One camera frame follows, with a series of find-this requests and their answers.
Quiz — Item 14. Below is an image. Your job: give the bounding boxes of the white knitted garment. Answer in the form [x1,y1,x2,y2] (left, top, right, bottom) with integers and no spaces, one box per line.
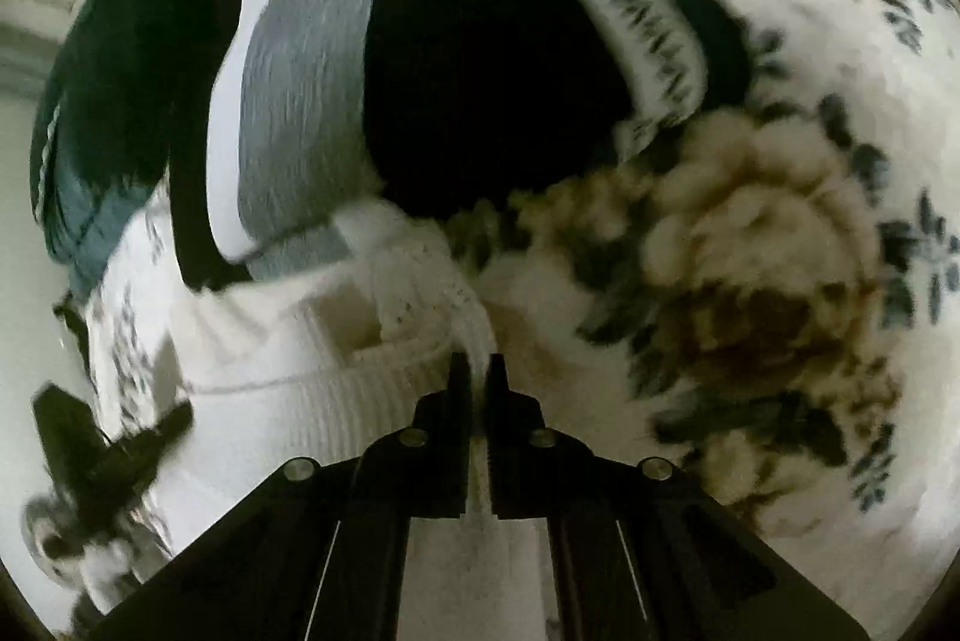
[145,197,562,641]

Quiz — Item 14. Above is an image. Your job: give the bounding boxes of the black grey striped clothes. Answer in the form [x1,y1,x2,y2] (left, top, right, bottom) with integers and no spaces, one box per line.
[31,0,752,300]

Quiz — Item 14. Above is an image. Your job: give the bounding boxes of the floral bed blanket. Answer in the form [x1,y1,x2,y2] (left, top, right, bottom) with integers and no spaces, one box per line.
[85,0,958,639]

